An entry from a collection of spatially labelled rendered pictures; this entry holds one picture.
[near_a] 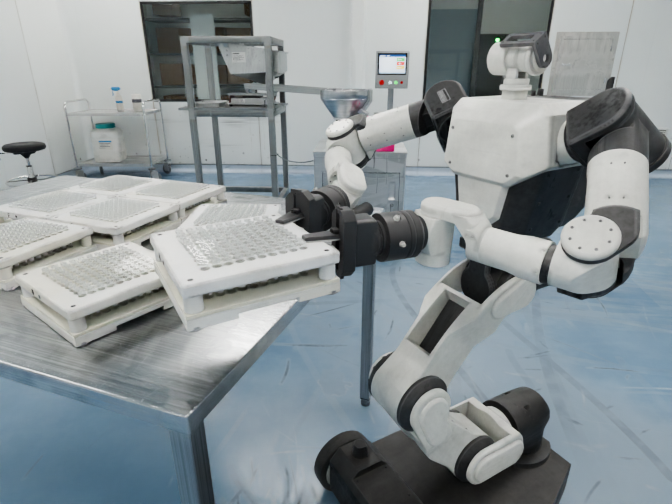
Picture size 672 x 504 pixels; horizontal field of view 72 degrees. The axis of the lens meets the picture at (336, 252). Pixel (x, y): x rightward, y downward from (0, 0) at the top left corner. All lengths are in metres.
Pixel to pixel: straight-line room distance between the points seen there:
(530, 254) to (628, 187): 0.18
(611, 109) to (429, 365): 0.62
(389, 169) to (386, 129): 1.91
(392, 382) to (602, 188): 0.60
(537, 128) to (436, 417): 0.65
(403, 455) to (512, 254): 0.93
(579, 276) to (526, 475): 0.94
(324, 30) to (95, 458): 5.02
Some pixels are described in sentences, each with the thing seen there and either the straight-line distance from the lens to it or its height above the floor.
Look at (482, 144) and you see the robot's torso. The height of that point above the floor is 1.13.
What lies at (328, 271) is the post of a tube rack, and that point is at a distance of 0.73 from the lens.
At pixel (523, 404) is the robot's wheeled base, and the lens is 1.55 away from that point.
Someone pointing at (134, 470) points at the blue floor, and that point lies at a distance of 1.88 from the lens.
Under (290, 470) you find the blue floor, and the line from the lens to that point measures 1.75.
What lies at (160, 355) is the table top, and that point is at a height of 0.83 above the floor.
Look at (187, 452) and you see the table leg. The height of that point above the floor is 0.74.
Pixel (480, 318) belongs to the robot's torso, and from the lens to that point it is 1.09.
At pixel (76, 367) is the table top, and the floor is 0.83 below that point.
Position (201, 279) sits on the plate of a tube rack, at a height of 1.02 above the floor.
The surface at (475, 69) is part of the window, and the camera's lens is 6.04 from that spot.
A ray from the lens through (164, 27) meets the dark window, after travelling 6.38.
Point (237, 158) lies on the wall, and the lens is 6.22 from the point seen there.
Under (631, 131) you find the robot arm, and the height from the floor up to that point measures 1.19.
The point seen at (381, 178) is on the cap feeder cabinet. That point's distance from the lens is 3.15.
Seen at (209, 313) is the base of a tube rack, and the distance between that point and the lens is 0.67.
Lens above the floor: 1.29
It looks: 22 degrees down
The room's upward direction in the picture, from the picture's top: straight up
